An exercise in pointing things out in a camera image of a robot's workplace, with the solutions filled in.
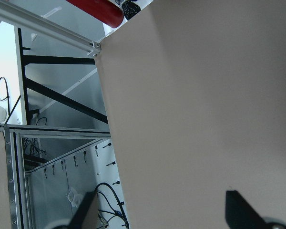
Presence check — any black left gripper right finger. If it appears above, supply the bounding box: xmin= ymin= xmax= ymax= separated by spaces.
xmin=225 ymin=190 xmax=265 ymax=229

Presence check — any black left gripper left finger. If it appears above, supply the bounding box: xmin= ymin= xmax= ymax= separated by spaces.
xmin=68 ymin=191 xmax=97 ymax=229

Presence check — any aluminium table frame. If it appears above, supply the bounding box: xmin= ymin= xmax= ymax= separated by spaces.
xmin=0 ymin=124 xmax=131 ymax=229

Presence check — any red fire extinguisher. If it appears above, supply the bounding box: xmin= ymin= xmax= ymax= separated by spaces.
xmin=68 ymin=0 xmax=124 ymax=28

